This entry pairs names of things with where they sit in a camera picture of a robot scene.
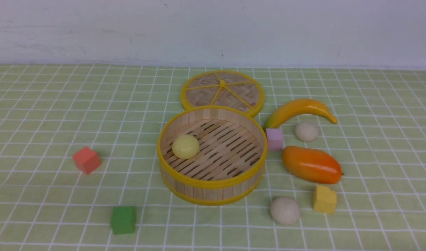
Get pale yellow bun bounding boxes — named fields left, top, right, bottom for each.
left=172, top=135, right=200, bottom=159

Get bamboo steamer tray yellow rims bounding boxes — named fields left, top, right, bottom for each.
left=156, top=106, right=268, bottom=206

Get bamboo steamer lid yellow rim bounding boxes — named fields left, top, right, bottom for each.
left=180, top=70, right=265, bottom=117

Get pink foam cube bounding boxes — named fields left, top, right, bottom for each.
left=265, top=128, right=284, bottom=151

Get yellow plastic banana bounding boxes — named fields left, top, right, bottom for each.
left=263, top=98, right=338, bottom=129

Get white bun near banana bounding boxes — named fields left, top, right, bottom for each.
left=295, top=121, right=320, bottom=143

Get orange plastic mango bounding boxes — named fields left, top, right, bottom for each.
left=282, top=146, right=343, bottom=184

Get white bun near front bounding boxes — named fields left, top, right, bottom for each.
left=270, top=197, right=301, bottom=225

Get green foam cube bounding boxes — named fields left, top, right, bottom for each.
left=110, top=206, right=136, bottom=235

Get red foam cube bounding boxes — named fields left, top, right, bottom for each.
left=72, top=146, right=101, bottom=175

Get yellow foam cube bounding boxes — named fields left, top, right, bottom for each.
left=312, top=185, right=337, bottom=214

